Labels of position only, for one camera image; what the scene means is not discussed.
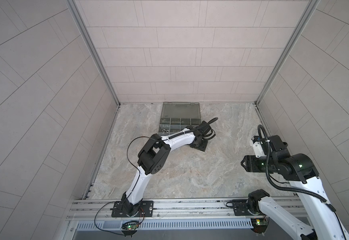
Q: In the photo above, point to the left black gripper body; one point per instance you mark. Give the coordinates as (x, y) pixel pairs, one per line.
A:
(200, 144)

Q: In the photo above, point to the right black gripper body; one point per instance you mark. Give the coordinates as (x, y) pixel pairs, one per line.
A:
(254, 163)

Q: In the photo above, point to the grey plastic organizer box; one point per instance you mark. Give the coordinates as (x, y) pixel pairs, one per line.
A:
(176, 116)

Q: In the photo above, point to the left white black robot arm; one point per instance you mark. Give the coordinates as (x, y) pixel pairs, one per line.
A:
(152, 158)

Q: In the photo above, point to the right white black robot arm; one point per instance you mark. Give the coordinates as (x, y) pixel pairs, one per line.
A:
(295, 174)

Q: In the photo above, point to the right controller board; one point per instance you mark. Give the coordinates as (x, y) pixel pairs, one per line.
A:
(259, 225)

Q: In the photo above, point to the controller board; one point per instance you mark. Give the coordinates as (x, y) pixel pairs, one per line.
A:
(130, 228)
(259, 225)

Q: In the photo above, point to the left controller board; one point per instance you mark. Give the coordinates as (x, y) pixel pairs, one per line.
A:
(130, 228)

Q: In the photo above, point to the aluminium mounting rail frame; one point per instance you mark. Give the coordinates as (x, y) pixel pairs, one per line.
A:
(169, 214)

